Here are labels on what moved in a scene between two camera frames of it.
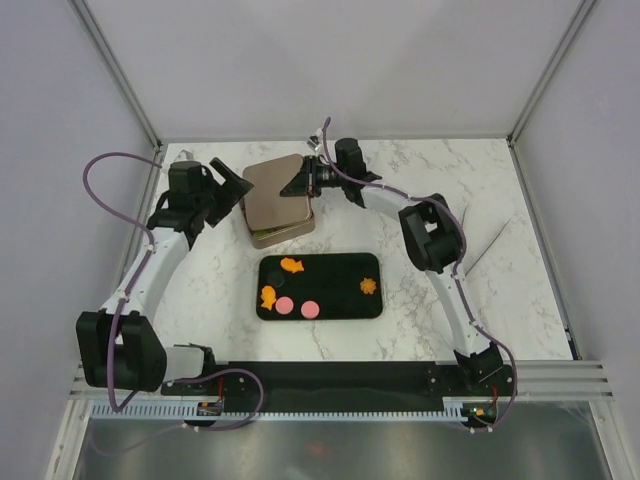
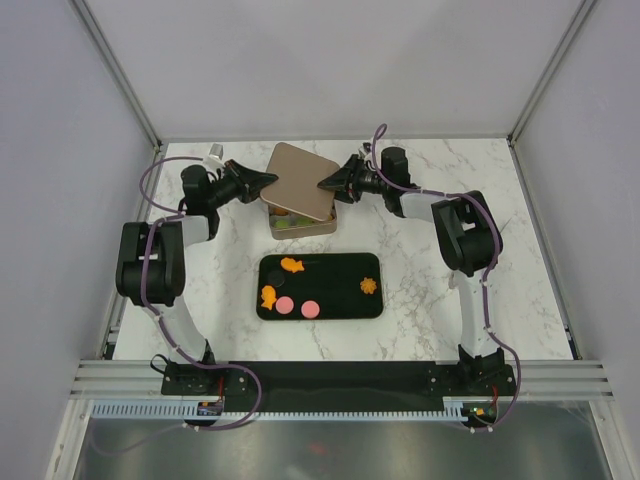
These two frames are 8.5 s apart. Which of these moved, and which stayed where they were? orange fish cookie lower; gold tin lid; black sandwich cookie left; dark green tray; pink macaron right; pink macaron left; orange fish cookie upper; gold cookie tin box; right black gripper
Moved: right black gripper; gold tin lid; gold cookie tin box
Stayed: black sandwich cookie left; orange fish cookie upper; pink macaron left; orange fish cookie lower; dark green tray; pink macaron right
